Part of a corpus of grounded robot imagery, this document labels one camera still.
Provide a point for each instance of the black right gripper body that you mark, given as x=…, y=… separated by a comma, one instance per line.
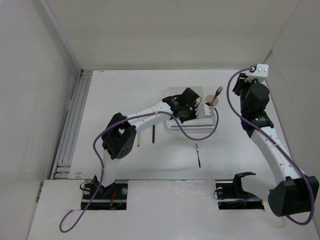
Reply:
x=241, y=88

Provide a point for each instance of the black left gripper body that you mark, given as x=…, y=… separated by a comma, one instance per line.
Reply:
x=190, y=112

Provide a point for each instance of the brown wooden fork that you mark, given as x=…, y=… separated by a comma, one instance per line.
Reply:
x=217, y=93

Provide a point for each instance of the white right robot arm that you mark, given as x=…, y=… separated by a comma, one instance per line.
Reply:
x=294, y=193

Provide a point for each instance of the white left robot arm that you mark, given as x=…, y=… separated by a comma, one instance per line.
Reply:
x=119, y=136

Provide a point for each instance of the white square box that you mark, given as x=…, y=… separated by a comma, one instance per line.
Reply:
x=177, y=90

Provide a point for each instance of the white perforated basket tray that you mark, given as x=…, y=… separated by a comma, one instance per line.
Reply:
x=202, y=125

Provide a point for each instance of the white paper cup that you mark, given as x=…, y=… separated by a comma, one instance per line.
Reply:
x=211, y=100

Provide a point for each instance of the black spoon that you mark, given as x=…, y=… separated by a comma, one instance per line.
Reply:
x=153, y=133

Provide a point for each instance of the small metal fork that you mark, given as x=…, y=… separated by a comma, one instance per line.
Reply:
x=198, y=155

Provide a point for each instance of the beige wooden spoon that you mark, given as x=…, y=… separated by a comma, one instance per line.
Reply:
x=139, y=139

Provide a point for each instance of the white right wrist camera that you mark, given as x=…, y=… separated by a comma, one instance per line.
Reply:
x=257, y=73

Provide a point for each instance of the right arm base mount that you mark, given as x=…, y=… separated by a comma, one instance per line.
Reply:
x=231, y=196

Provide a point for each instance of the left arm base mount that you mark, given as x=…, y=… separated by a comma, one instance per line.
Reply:
x=110, y=198

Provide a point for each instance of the aluminium rail frame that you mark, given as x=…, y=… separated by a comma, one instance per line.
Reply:
x=60, y=165

